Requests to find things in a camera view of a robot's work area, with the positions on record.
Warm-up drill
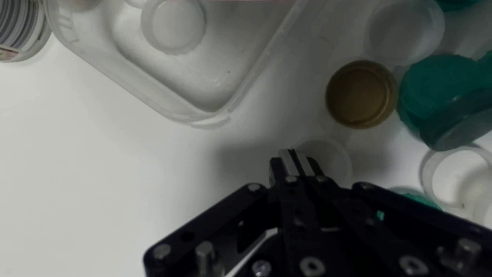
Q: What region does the gold bottle cap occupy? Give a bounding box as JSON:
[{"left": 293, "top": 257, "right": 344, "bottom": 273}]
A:
[{"left": 324, "top": 59, "right": 399, "bottom": 129}]

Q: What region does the dark green bottle cap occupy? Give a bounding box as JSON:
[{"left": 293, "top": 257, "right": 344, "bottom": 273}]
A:
[
  {"left": 396, "top": 52, "right": 485, "bottom": 136},
  {"left": 416, "top": 86, "right": 492, "bottom": 153}
]

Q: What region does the clear plastic container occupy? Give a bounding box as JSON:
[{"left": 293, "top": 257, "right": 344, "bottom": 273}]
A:
[{"left": 43, "top": 0, "right": 312, "bottom": 129}]

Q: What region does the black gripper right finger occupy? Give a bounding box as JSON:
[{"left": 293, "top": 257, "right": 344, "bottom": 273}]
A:
[{"left": 293, "top": 149, "right": 492, "bottom": 277}]

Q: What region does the labelled metal tin can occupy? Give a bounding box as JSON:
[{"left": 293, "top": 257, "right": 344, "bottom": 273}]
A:
[{"left": 0, "top": 0, "right": 53, "bottom": 65}]

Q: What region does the white bottle cap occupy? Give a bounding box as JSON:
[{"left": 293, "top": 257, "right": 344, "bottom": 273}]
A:
[
  {"left": 293, "top": 137, "right": 355, "bottom": 189},
  {"left": 418, "top": 143, "right": 492, "bottom": 213},
  {"left": 364, "top": 0, "right": 447, "bottom": 69},
  {"left": 140, "top": 0, "right": 209, "bottom": 57}
]

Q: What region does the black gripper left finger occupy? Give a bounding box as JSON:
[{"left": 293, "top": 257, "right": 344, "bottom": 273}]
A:
[{"left": 143, "top": 148, "right": 309, "bottom": 277}]

